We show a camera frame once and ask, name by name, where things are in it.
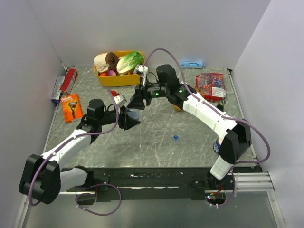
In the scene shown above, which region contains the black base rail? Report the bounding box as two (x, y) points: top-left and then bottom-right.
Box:
(68, 167), (233, 202)

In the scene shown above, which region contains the orange razor box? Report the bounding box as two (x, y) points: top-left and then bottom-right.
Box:
(61, 94), (83, 124)

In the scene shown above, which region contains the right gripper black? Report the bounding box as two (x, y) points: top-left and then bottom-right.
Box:
(127, 76), (169, 111)

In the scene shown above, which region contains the blue tissue pack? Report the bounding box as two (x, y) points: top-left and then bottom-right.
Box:
(180, 61), (205, 69)

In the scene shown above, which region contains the purple grey box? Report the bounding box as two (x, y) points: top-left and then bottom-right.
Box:
(51, 76), (65, 104)

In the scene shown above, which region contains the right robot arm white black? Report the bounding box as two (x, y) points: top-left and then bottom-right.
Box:
(128, 64), (251, 190)

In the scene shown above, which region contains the small dark jar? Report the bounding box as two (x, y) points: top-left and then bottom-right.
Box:
(216, 99), (226, 112)

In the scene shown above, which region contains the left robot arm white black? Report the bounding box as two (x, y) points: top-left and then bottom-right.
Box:
(19, 95), (140, 205)

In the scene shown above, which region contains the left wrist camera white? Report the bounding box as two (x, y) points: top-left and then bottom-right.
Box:
(111, 90), (127, 108)

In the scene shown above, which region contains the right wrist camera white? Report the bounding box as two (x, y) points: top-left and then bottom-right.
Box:
(133, 64), (148, 84)

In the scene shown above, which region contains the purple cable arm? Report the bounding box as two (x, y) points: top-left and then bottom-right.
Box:
(142, 48), (271, 207)
(28, 89), (122, 216)

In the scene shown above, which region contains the aluminium frame rail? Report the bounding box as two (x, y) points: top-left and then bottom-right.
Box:
(234, 172), (275, 192)

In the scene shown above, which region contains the blue bottle cap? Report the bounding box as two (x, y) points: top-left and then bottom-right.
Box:
(173, 135), (179, 141)

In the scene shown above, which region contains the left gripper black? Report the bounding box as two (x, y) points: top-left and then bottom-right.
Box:
(98, 105), (140, 130)

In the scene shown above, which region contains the red box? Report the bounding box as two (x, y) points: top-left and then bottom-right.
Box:
(60, 68), (78, 95)

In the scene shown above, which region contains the clear blue water bottle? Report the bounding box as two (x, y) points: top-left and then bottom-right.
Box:
(127, 109), (140, 120)

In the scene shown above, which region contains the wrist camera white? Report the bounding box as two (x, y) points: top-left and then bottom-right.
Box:
(133, 64), (148, 84)
(111, 90), (127, 108)

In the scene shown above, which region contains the red snack bag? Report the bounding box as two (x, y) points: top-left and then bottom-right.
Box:
(194, 73), (226, 102)

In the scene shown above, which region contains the plush cabbage toy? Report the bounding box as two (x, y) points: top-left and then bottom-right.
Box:
(116, 51), (144, 75)

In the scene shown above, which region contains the orange drink bottle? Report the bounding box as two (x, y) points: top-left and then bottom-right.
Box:
(173, 105), (184, 112)

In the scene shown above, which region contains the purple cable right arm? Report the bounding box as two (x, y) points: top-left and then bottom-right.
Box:
(142, 48), (271, 207)

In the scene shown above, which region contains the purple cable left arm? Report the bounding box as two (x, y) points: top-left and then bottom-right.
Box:
(28, 89), (122, 216)

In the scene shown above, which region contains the brown beige plush toy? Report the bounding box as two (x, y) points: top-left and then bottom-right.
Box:
(94, 52), (119, 73)

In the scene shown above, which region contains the yellow plastic basket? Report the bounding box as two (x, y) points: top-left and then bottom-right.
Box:
(94, 65), (140, 87)

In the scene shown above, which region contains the white blue can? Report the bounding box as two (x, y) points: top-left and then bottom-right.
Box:
(213, 138), (222, 155)

